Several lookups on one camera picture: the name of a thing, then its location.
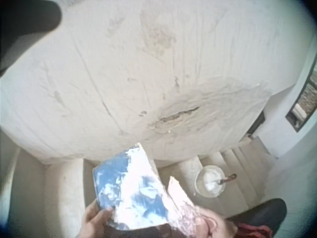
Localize person's right hand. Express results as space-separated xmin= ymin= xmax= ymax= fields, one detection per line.
xmin=192 ymin=207 xmax=239 ymax=238

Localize person's left hand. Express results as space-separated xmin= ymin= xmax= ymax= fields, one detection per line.
xmin=78 ymin=198 xmax=116 ymax=238

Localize plaster-covered putty knife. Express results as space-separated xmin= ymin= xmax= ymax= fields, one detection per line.
xmin=166 ymin=175 xmax=211 ymax=238

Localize blue plaster-smeared hawk board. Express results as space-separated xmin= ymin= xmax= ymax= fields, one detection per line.
xmin=92 ymin=142 xmax=179 ymax=232

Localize white plaster bucket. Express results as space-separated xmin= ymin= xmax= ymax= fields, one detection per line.
xmin=195 ymin=165 xmax=227 ymax=199

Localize concrete staircase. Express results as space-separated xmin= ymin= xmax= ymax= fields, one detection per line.
xmin=157 ymin=133 xmax=274 ymax=220

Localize black-framed window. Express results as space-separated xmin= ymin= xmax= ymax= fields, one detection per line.
xmin=285 ymin=56 xmax=317 ymax=134

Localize brown-handled trowel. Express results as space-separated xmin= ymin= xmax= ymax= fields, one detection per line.
xmin=207 ymin=173 xmax=238 ymax=191

